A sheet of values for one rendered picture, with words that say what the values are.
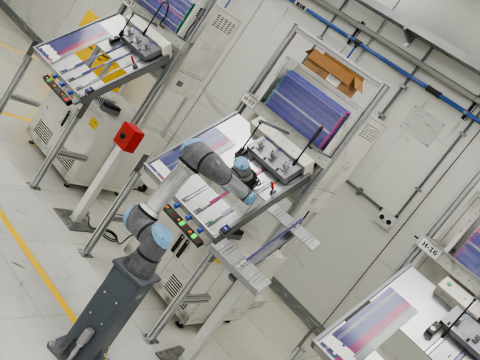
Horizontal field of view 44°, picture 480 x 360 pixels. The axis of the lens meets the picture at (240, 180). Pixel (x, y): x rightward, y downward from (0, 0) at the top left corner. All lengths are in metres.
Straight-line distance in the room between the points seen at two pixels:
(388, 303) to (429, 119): 2.14
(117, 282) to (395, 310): 1.35
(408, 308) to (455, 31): 2.61
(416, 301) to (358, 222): 1.88
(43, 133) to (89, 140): 0.52
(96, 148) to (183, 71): 0.86
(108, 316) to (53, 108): 2.32
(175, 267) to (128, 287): 1.03
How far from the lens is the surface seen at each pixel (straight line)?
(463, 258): 3.12
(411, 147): 4.85
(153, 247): 2.66
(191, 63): 4.46
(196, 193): 3.37
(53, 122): 4.71
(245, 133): 3.67
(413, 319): 3.07
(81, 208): 4.08
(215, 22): 4.42
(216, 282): 3.54
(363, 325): 2.98
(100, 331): 2.85
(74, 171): 4.44
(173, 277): 3.73
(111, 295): 2.77
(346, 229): 4.94
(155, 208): 2.72
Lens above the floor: 1.75
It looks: 13 degrees down
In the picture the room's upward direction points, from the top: 35 degrees clockwise
